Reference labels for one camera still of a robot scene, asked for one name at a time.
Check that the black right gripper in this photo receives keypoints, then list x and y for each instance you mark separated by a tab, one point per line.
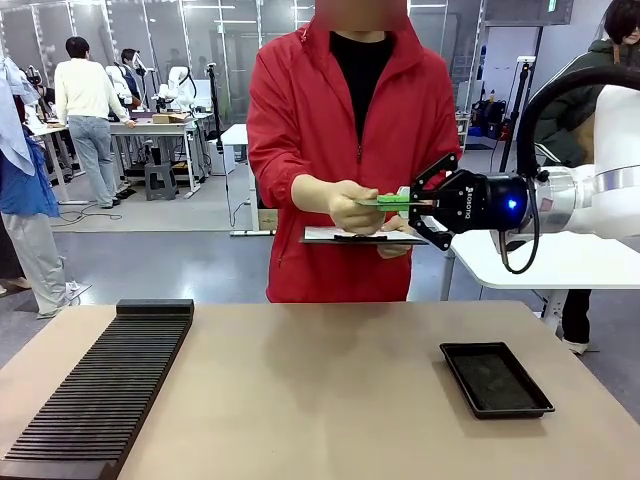
480	202

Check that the green PCB board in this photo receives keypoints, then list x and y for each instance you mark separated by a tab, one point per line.
367	202

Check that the black clipboard with paper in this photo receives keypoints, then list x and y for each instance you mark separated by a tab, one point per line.
360	237

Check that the right forearm in red sleeve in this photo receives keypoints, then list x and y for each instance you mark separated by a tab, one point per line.
280	185

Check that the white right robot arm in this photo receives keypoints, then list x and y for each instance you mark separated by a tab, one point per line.
615	200

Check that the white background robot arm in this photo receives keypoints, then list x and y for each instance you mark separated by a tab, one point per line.
177	85
116	82

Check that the black slotted PCB rack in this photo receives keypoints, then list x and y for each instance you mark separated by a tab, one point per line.
100	400

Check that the person's left hand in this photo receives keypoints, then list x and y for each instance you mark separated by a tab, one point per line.
397	247

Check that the person's right hand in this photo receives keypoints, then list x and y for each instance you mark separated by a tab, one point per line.
350	210

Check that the wooden shoe shelf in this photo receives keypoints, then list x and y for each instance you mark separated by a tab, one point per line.
462	132

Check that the black stand pole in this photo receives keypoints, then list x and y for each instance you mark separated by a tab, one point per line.
515	115

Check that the large white table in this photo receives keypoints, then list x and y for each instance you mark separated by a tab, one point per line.
560	265

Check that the person in red jacket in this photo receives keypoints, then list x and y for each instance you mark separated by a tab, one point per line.
310	125

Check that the person in brown apron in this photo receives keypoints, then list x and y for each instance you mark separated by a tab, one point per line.
575	115

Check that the black shallow plastic tray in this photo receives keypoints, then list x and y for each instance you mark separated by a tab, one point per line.
495	380

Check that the small white side table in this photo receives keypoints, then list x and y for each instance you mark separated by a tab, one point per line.
235	150

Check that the grey step stool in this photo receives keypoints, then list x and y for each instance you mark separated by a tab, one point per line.
160	182

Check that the flat cardboard box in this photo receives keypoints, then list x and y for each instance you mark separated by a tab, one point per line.
170	118

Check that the white background desk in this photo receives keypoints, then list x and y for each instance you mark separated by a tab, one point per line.
150	129

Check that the man in dark vest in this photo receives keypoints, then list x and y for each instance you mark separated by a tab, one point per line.
132	80

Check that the man in white sweater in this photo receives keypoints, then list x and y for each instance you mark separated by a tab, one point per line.
85	100

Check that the person in blue clothes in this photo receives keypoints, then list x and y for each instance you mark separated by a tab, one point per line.
25	200

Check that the dark wall monitor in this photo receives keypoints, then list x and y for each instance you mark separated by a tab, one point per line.
530	11

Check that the black camera tripod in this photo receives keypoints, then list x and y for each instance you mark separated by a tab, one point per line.
215	105

